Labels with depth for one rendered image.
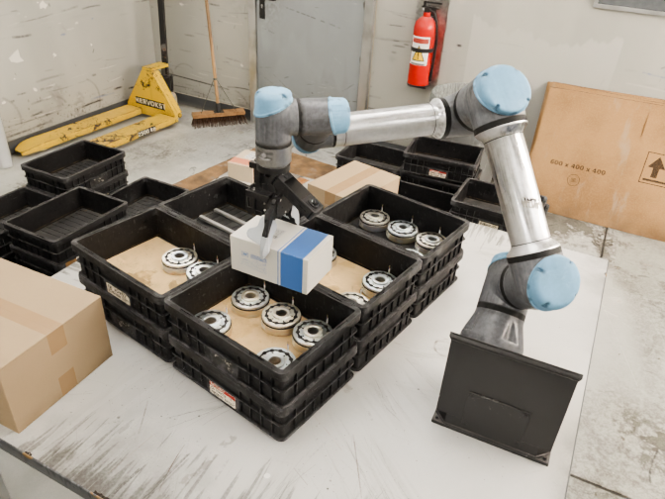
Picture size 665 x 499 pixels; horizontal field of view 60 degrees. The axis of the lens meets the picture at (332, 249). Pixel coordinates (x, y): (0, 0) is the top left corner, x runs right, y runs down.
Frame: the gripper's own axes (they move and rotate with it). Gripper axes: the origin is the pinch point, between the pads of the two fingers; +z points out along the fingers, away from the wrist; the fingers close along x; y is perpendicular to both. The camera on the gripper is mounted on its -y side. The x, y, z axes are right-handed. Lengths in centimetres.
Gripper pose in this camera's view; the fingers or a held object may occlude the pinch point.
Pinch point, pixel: (282, 246)
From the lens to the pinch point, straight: 132.0
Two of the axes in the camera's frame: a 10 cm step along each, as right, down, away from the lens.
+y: -8.9, -2.8, 3.6
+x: -4.5, 4.6, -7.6
